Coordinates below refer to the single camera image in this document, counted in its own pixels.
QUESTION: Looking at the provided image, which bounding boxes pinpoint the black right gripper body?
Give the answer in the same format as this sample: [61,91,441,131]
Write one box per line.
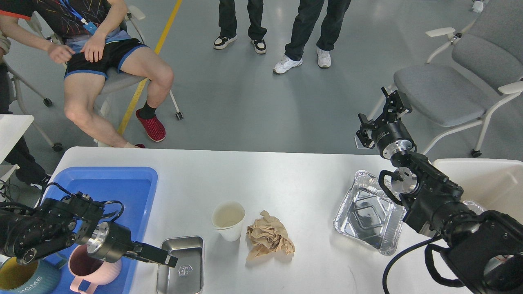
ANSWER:
[355,114,415,159]

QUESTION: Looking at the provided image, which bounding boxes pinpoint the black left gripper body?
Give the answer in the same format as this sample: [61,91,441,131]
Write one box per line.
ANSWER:
[87,222,135,263]

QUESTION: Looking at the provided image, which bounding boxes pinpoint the pink ribbed mug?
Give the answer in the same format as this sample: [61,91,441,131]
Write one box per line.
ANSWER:
[67,245,122,294]

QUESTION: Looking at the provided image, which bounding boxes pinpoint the stainless steel rectangular tray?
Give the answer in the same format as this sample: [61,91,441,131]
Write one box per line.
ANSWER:
[156,236,204,294]

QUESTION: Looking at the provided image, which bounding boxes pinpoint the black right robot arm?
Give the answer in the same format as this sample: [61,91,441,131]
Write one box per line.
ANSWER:
[356,88,523,294]

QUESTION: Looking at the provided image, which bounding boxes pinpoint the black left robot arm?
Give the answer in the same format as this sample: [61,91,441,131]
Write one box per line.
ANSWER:
[0,191,178,267]

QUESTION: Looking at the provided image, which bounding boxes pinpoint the clear floor plate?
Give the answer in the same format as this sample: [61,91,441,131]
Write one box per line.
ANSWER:
[354,136,368,149]

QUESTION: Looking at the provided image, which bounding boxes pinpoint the blue plastic tray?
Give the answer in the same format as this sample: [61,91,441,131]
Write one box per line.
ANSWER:
[44,166,158,294]

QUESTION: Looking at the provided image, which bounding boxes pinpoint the grey office chair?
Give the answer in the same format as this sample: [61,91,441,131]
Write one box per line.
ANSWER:
[369,0,523,158]

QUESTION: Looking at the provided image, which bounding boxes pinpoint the aluminium foil tray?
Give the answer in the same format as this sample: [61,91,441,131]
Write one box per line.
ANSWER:
[333,170,406,256]

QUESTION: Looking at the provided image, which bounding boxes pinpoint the teal mug yellow inside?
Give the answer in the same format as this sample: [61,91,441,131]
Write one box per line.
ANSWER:
[0,258,61,294]

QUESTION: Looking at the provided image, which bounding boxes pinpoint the white paper cup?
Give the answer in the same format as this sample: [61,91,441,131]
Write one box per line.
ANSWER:
[211,201,246,242]

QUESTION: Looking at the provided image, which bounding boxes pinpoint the standing person white sneakers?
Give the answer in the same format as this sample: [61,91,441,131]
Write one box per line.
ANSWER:
[273,0,351,74]

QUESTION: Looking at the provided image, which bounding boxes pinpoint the white plastic bin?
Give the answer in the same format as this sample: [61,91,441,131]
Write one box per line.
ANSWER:
[433,158,523,223]

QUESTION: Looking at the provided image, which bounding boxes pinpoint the crumpled brown paper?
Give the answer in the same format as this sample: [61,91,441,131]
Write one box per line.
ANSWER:
[246,210,295,261]

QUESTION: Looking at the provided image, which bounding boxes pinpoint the white side table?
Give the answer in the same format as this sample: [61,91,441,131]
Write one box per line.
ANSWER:
[0,114,34,163]

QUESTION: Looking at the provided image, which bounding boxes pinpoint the standing person black white shoes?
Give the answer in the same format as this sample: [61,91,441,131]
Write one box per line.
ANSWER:
[212,0,267,55]

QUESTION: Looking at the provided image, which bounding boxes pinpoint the grey chair far left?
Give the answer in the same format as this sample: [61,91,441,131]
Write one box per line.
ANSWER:
[0,51,63,152]

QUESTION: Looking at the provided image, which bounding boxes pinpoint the seated person in shorts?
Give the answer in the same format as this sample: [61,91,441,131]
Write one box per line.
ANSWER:
[1,0,174,148]

